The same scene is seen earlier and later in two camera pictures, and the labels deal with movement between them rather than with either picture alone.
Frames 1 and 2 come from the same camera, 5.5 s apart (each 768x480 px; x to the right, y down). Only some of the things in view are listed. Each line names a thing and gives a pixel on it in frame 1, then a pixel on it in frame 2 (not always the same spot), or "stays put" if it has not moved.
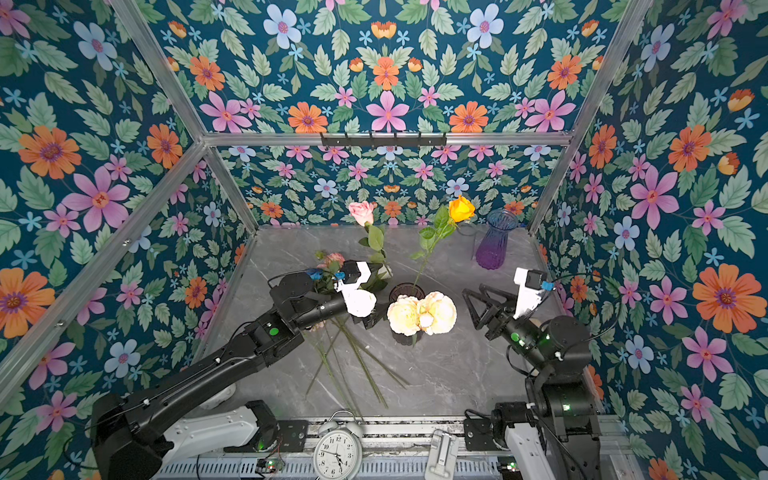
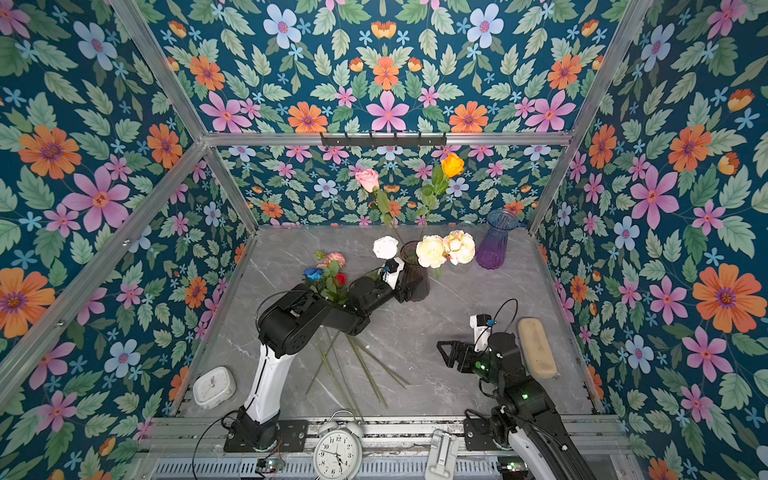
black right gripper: (498, 319) → (467, 350)
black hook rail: (384, 140) stays put
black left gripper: (380, 308) → (404, 292)
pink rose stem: (363, 213) → (370, 180)
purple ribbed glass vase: (491, 250) stays put
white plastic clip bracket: (442, 455) stays put
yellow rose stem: (446, 220) → (452, 166)
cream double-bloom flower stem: (435, 313) → (433, 250)
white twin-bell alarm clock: (338, 450) stays put
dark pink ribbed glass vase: (412, 289) → (415, 277)
